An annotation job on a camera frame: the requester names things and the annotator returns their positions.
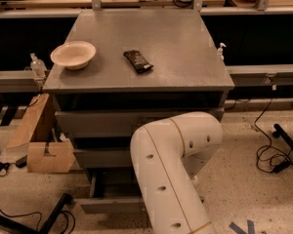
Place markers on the clear sanitizer bottle left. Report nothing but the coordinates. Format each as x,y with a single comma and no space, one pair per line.
37,66

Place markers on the grey drawer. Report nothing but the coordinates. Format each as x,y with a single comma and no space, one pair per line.
112,196
120,123
103,158

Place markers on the cardboard box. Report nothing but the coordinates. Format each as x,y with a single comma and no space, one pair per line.
34,133

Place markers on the grey bottom drawer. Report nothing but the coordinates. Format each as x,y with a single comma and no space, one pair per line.
112,196

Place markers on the black stand leg right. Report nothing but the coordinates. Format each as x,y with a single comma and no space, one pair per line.
279,132

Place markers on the white pump bottle right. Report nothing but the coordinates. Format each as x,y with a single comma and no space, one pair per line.
220,50

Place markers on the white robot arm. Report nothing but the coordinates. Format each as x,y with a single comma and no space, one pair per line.
166,155

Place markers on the black stand leg left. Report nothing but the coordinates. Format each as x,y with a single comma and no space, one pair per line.
8,221

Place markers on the grey middle drawer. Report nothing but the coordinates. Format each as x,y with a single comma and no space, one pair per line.
103,158

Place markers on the black snack packet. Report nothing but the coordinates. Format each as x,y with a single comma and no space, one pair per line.
138,61

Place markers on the black stand leg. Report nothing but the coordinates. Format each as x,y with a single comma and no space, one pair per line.
279,132
8,221

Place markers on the grey drawer cabinet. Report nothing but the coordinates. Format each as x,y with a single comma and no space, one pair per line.
187,73

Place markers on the grey top drawer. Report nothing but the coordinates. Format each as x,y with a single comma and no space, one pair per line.
120,123

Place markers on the white bowl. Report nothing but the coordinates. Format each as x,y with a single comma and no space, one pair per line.
73,55

